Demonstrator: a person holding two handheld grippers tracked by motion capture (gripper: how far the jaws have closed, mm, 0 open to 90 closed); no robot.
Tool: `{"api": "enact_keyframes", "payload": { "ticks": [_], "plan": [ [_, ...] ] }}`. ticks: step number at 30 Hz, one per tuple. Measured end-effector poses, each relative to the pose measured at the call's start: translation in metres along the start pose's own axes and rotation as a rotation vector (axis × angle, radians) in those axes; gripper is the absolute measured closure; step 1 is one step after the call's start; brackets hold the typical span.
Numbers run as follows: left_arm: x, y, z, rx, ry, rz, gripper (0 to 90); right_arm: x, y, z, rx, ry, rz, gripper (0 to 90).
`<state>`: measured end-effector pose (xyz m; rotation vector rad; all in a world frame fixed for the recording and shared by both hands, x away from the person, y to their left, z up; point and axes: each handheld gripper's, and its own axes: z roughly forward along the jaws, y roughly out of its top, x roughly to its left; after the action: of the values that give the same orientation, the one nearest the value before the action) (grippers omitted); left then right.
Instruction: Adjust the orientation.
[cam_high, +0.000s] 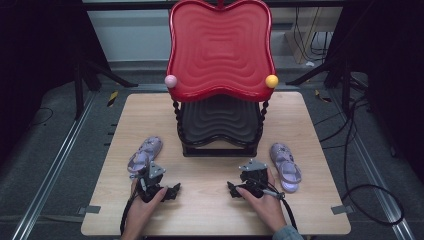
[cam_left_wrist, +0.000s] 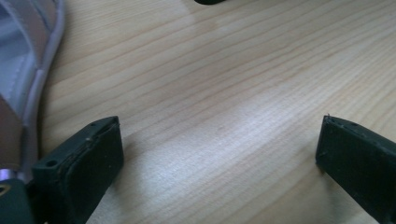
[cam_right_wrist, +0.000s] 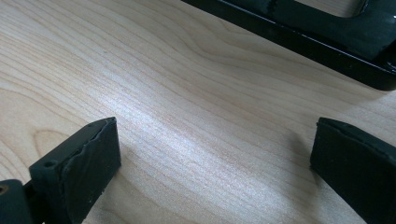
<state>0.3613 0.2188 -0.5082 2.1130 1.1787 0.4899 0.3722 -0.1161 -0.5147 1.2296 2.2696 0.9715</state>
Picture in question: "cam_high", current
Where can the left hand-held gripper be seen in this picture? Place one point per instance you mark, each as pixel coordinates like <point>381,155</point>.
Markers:
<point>150,186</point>

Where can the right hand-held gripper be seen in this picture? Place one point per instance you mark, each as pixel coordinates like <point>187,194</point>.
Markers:
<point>255,181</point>

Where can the lilac child's sandal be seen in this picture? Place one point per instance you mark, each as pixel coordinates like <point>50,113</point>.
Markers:
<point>145,155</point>
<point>286,168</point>

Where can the red and black shoe rack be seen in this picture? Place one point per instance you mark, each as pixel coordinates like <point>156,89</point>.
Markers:
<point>220,53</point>

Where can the person's left hand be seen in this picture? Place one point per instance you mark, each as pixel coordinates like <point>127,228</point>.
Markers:
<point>140,213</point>

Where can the person's right hand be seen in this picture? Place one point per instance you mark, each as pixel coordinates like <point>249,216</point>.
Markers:
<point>266,210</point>

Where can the grey tape piece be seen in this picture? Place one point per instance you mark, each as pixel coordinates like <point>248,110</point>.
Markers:
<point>341,209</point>
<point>90,209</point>

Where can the yellow black striped tape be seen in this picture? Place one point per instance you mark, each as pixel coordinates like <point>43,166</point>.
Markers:
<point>112,98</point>
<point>322,96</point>

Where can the yellow ball knob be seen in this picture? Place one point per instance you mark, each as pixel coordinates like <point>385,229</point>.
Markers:
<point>271,81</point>

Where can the pink ball knob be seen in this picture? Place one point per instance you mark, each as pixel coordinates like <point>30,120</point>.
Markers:
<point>170,81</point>

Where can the black tripod stand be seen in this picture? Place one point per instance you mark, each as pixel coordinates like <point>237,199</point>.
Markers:
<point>343,80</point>
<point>80,83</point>

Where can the black curtain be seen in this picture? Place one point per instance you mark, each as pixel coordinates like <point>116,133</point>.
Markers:
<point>36,66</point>
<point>390,66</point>

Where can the metal floor rail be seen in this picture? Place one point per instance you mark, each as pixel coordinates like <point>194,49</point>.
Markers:
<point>53,170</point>
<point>373,166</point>

